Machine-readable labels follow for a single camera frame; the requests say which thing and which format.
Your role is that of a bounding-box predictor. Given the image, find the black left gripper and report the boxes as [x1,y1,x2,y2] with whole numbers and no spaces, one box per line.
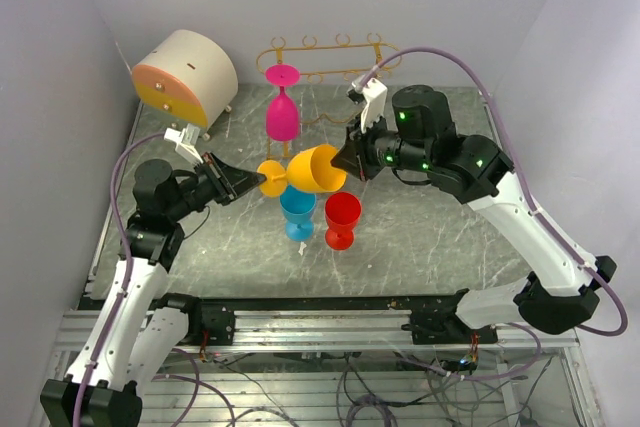
[166,150,265,222]

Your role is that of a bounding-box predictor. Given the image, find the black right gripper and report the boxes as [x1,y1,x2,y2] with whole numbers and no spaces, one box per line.
[332,108,434,182]

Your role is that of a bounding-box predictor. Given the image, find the orange wine glass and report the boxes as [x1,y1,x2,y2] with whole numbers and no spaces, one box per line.
[257,144,347,198]

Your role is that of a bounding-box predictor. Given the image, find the red wine glass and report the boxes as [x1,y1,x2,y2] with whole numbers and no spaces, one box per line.
[324,192,362,250]

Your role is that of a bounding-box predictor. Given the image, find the blue wine glass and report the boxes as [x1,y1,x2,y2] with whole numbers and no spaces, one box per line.
[279,185,316,242]

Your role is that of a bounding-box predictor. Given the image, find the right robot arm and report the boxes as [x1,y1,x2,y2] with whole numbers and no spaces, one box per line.
[331,81,617,343]

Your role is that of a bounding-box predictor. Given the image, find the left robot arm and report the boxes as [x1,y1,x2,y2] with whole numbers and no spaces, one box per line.
[40,153,266,426]

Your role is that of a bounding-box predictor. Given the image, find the pink wine glass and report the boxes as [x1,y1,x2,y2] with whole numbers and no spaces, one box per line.
[265,64,300,142]

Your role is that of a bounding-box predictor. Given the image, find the round beige drawer cabinet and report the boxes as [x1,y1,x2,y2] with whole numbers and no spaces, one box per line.
[131,29,239,133]

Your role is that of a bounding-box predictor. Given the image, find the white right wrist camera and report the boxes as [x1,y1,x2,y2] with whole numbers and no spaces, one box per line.
[348,75,388,133]

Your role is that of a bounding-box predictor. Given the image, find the gold wire wine glass rack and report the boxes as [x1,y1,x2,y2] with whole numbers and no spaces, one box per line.
[256,32,403,167]

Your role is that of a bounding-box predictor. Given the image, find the aluminium rail frame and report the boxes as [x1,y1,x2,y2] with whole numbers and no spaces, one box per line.
[29,91,609,427]

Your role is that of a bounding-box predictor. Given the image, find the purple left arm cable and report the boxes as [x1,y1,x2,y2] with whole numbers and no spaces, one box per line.
[72,134,174,427]

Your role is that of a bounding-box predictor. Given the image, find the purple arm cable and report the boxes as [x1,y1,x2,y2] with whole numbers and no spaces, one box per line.
[72,134,174,427]
[357,45,630,337]

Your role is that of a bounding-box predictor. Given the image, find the loose cables under frame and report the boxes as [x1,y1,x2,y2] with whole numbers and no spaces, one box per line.
[159,346,566,427]

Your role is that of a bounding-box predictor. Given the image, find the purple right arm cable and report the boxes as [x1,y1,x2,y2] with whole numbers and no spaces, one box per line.
[357,45,630,337]

